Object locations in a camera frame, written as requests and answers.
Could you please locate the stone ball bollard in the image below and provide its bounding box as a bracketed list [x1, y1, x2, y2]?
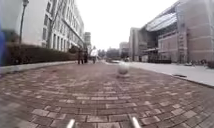
[117, 61, 131, 76]

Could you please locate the person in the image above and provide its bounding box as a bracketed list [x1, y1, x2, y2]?
[89, 45, 100, 65]

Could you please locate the distant building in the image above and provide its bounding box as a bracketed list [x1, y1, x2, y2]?
[83, 31, 93, 52]
[118, 41, 130, 58]

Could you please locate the group of people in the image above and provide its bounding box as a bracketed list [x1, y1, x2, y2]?
[76, 46, 90, 65]

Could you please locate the red brick path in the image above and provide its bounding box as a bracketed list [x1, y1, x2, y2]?
[0, 60, 214, 128]

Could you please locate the robot's own part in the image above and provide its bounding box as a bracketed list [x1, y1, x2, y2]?
[130, 116, 142, 128]
[66, 118, 76, 128]

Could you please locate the dark trimmed hedge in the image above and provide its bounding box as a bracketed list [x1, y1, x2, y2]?
[1, 43, 79, 66]

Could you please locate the pale stone kerb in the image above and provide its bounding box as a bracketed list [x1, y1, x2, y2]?
[0, 60, 78, 75]

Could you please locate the pale multi-storey building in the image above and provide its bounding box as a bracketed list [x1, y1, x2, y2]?
[0, 0, 86, 53]

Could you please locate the grey paved walkway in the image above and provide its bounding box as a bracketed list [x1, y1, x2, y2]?
[128, 61, 214, 90]

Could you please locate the brown building with glass roof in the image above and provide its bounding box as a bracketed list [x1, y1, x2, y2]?
[128, 0, 214, 65]

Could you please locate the street lamp post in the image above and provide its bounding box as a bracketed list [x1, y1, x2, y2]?
[17, 0, 30, 46]

